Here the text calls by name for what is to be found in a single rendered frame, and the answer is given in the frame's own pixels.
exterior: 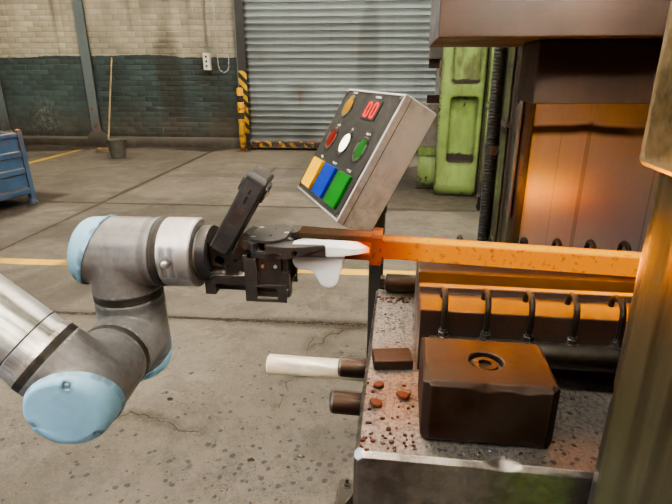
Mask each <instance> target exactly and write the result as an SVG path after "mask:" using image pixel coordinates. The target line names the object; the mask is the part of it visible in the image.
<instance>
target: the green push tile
mask: <svg viewBox="0 0 672 504"><path fill-rule="evenodd" d="M352 179H353V177H351V176H349V175H348V174H346V173H344V172H342V171H341V170H339V171H338V173H337V175H336V177H335V178H334V180H333V182H332V184H331V186H330V188H329V190H328V192H327V193H326V195H325V197H324V199H323V201H324V202H325V203H326V204H328V205H329V206H330V207H331V208H332V209H334V210H336V209H337V207H338V205H339V203H340V201H341V199H342V198H343V196H344V194H345V192H346V190H347V188H348V187H349V185H350V183H351V181H352Z"/></svg>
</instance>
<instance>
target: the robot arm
mask: <svg viewBox="0 0 672 504"><path fill-rule="evenodd" d="M273 178H274V175H273V174H272V173H270V172H268V171H267V170H265V169H264V168H262V167H260V166H257V167H256V168H254V169H253V170H252V171H251V170H249V171H248V172H247V173H246V174H245V175H244V177H243V178H242V179H241V182H240V184H239V186H238V190H239V191H238V193H237V195H236V197H235V199H234V201H233V202H232V204H231V206H230V208H229V210H228V212H227V214H226V216H225V217H224V219H223V221H222V223H221V225H220V227H219V228H218V226H216V225H209V224H208V223H207V221H206V220H205V219H203V218H202V217H133V216H117V215H108V216H94V217H89V218H87V219H85V220H83V221H82V222H81V223H80V224H79V225H78V226H77V227H76V228H75V230H74V232H73V233H72V235H71V238H70V241H69V244H68V249H67V264H68V268H69V271H70V273H71V275H72V276H73V278H74V279H75V280H77V281H78V282H80V283H81V284H85V285H88V284H90V285H91V290H92V295H93V301H94V306H95V311H96V316H97V324H96V325H95V326H94V327H93V328H91V329H90V330H89V331H88V332H87V333H86V332H85V331H84V330H82V329H81V328H80V327H78V326H77V325H75V324H74V323H72V322H71V321H69V320H64V319H63V318H62V317H60V316H59V315H57V314H56V313H55V312H53V311H52V310H50V309H49V308H48V307H46V306H45V305H44V304H42V303H41V302H39V301H38V300H37V299H35V298H34V297H32V296H31V295H30V294H28V293H27V292H25V291H24V290H23V289H21V288H20V287H19V286H17V285H16V284H14V283H13V282H12V281H10V280H9V279H7V278H6V277H5V276H3V275H2V274H0V379H1V380H3V381H4V382H6V384H7V386H8V387H9V388H10V389H12V390H14V391H15V392H17V393H18V394H19V395H21V396H22V397H23V402H22V405H23V407H22V408H23V414H24V417H25V420H26V421H27V423H28V424H29V425H30V426H31V428H32V429H33V430H34V431H35V432H36V433H38V434H39V435H41V436H42V437H44V438H46V439H48V440H51V441H54V442H57V443H62V444H81V443H85V442H89V441H92V440H94V439H96V438H98V437H99V436H101V435H102V434H103V433H104V432H105V431H106V430H107V429H108V428H109V427H110V425H111V424H112V423H113V422H114V421H115V420H116V419H117V418H118V417H119V416H120V415H121V413H122V412H123V410H124V407H125V404H126V402H127V401H128V399H129V398H130V396H131V395H132V393H133V392H134V390H135V389H136V387H137V386H138V384H139V383H140V381H144V380H147V379H150V378H152V377H154V376H156V375H157V374H159V372H161V371H162V370H164V369H165V368H166V367H167V366H168V364H169V363H170V361H171V358H172V347H173V339H172V335H171V333H170V328H169V321H168V314H167V307H166V300H165V293H164V286H193V287H200V286H202V285H203V284H204V283H205V289H206V294H217V293H218V291H219V290H220V289H231V290H246V301H254V302H279V303H287V297H288V298H289V297H290V296H291V294H292V292H293V291H292V283H293V282H298V269H300V270H310V271H312V272H314V273H315V275H316V277H317V279H318V281H319V283H320V284H321V285H322V286H323V287H328V288H330V287H333V286H335V285H336V284H337V282H338V279H339V275H340V272H341V269H342V266H343V262H344V258H345V256H352V255H359V254H364V253H369V247H367V246H366V245H364V244H362V243H360V242H358V241H344V240H330V239H315V238H301V239H299V237H298V232H299V230H300V229H301V227H302V226H309V227H318V226H310V225H287V224H265V225H261V226H259V227H256V226H254V225H252V226H250V227H249V228H248V229H247V230H246V231H245V232H244V230H245V228H246V227H247V225H248V223H249V221H250V219H251V218H252V216H253V214H254V212H255V211H256V209H257V207H258V205H259V203H262V202H263V201H264V199H265V198H266V197H267V196H268V195H269V192H270V189H271V187H272V185H273V184H272V183H271V182H272V180H273ZM243 232H244V233H243ZM237 243H238V244H237ZM236 244H237V245H236ZM258 296H262V297H278V299H269V298H258Z"/></svg>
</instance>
